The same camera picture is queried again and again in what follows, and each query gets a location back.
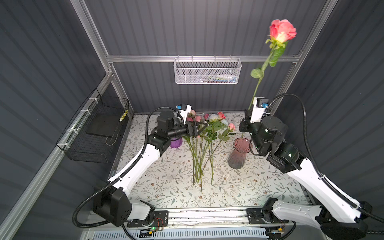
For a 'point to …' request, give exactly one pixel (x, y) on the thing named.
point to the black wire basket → (91, 137)
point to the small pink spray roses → (194, 146)
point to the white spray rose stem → (223, 123)
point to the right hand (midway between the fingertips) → (248, 111)
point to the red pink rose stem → (221, 115)
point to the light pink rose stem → (224, 136)
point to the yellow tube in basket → (124, 115)
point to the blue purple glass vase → (175, 142)
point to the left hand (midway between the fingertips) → (203, 124)
